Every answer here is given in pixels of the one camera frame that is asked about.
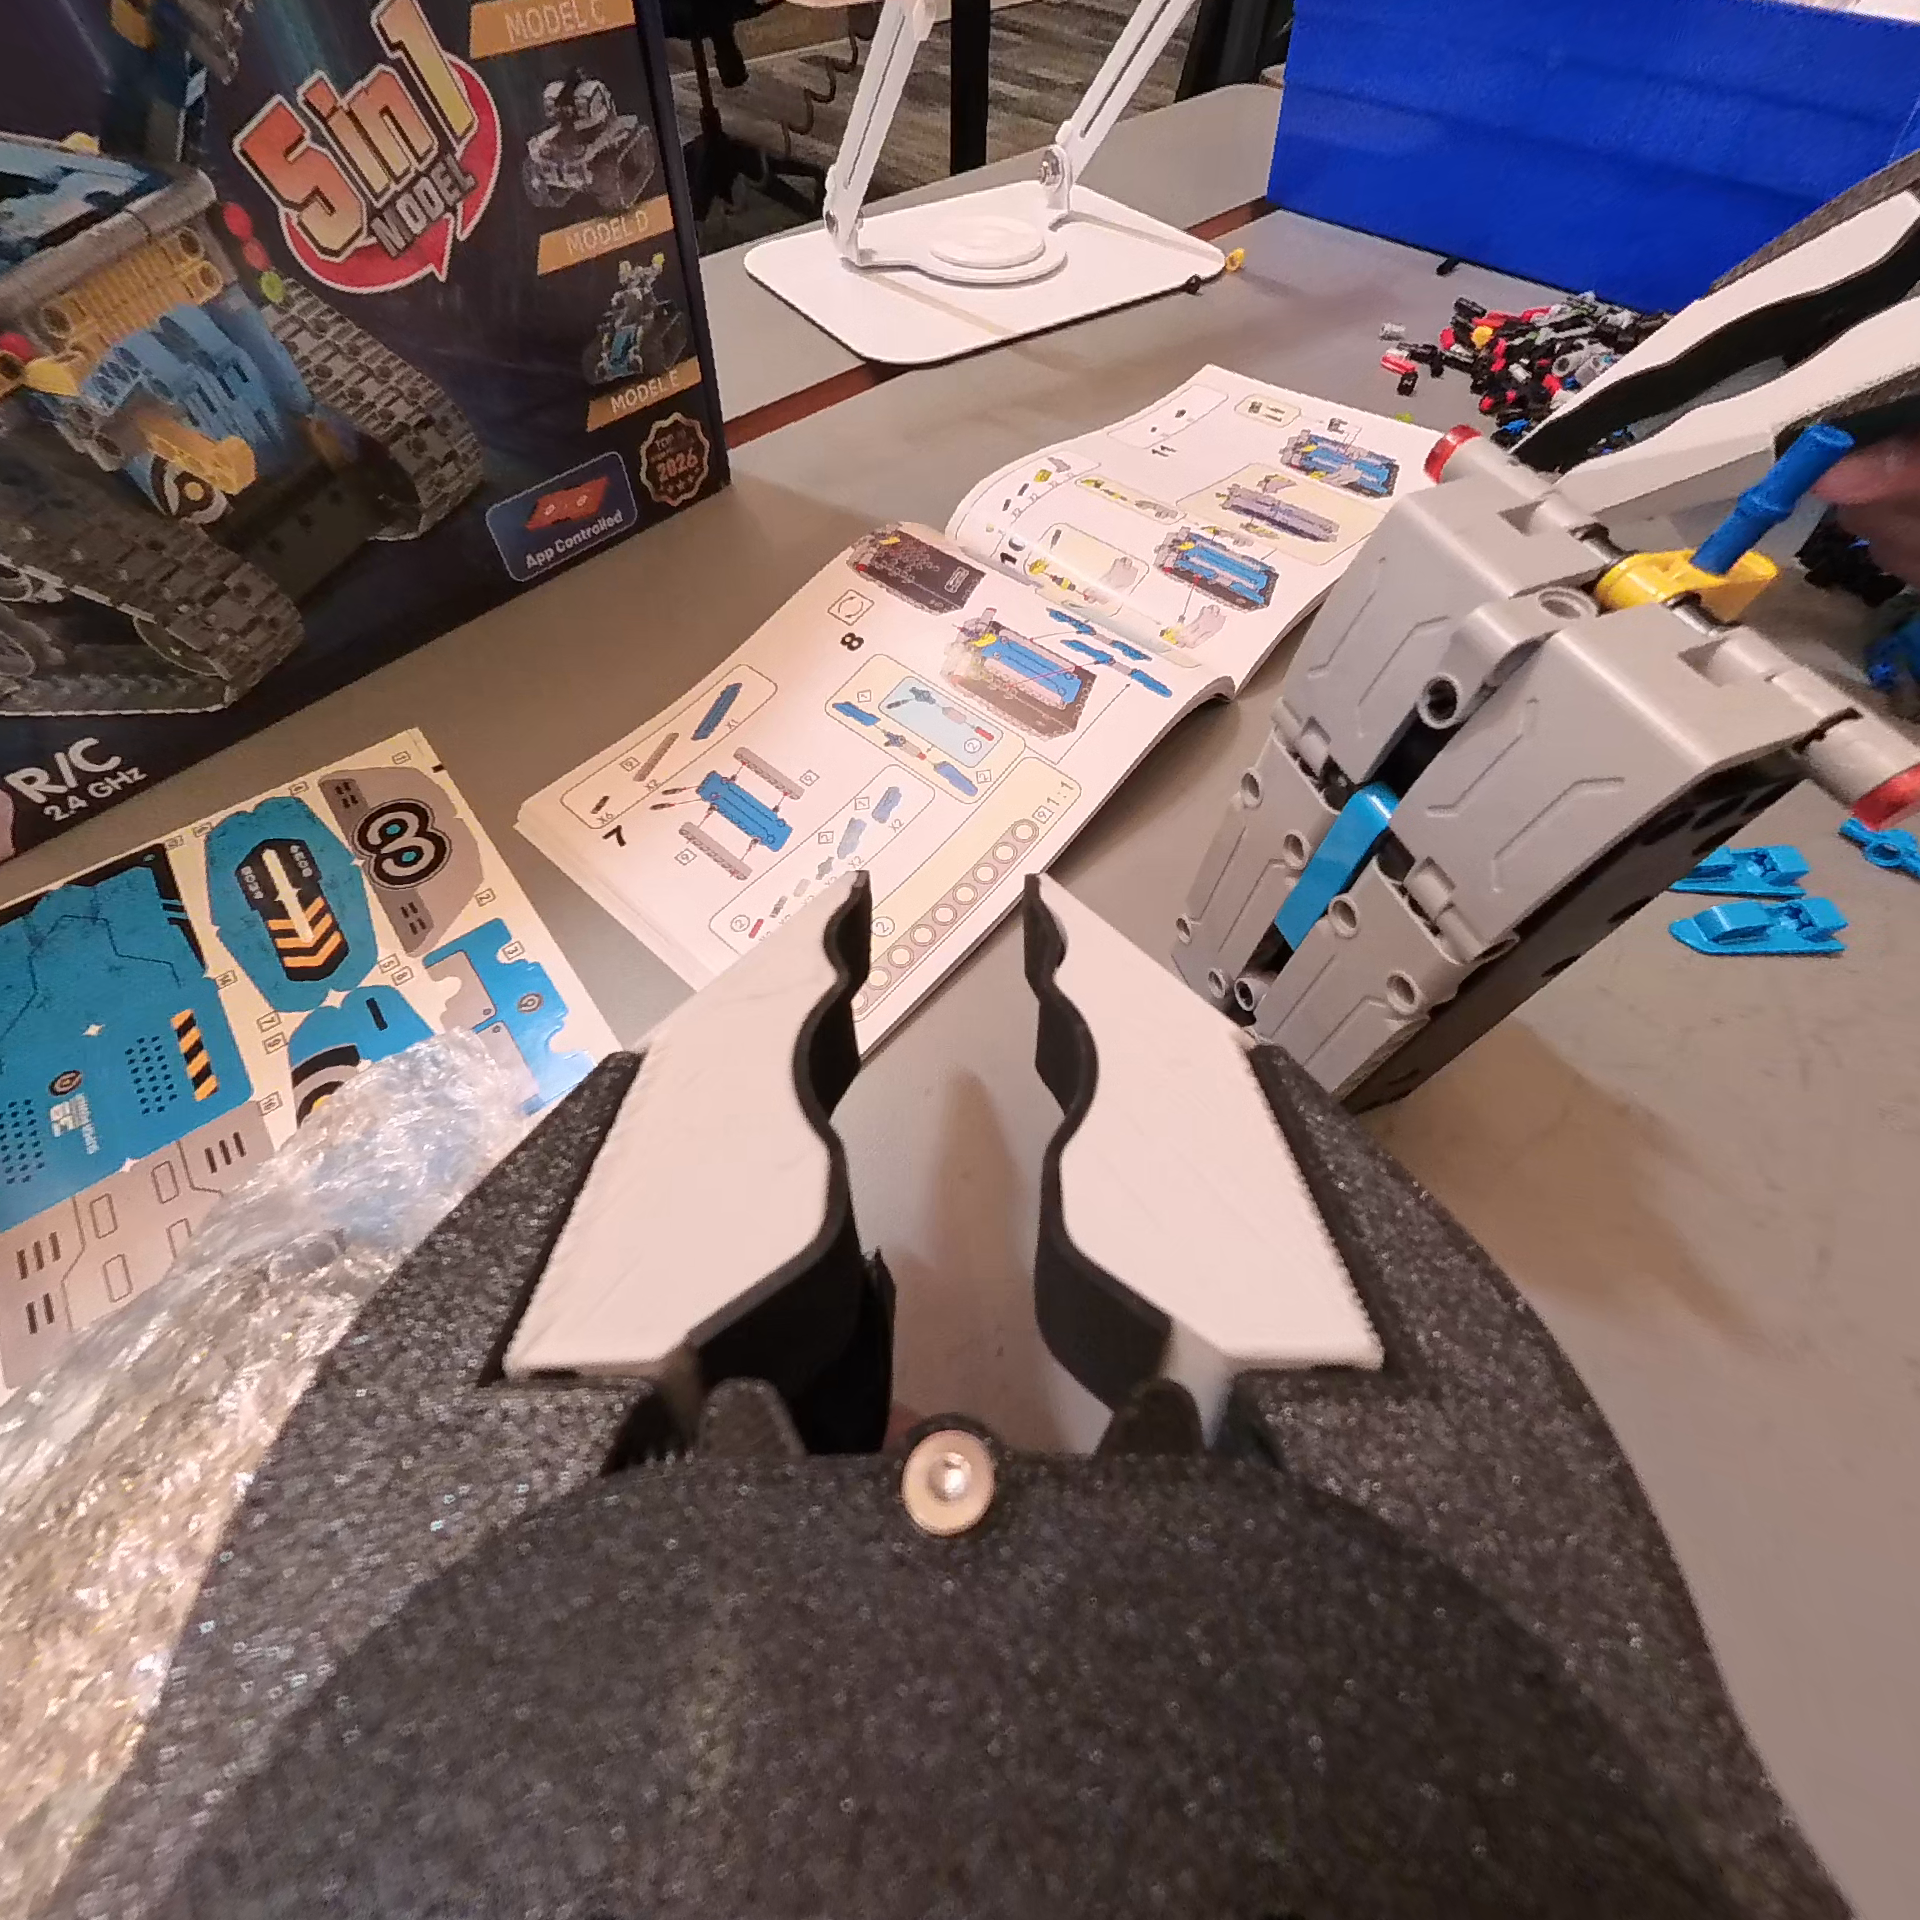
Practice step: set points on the pile of building block pieces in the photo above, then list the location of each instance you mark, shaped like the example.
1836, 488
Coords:
1513, 352

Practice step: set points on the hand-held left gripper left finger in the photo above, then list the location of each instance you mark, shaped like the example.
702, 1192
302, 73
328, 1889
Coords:
688, 1183

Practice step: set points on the blue plastic bin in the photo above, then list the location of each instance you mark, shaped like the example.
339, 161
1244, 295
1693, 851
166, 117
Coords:
1577, 121

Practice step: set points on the blue axle piece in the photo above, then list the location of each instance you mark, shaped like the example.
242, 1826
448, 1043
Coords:
1763, 502

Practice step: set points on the white folding stand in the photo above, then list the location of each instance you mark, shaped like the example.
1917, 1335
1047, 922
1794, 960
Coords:
958, 286

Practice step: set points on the dark blue toy kit box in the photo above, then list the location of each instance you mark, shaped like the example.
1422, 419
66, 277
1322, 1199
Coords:
372, 372

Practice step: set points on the blue grey sticker sheet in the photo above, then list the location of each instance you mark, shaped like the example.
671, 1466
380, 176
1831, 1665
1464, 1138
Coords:
121, 1018

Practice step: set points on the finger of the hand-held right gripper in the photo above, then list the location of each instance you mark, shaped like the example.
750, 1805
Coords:
1722, 430
1797, 277

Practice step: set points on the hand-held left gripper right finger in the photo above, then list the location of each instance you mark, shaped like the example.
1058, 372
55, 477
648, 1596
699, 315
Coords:
1200, 1199

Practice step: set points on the clear plastic bag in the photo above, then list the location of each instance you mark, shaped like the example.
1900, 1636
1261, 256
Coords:
136, 1427

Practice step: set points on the grey blue block model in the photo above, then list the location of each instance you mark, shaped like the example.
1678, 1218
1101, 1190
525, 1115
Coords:
1621, 720

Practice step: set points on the open instruction booklet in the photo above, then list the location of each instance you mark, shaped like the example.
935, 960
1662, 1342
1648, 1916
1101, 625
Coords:
898, 674

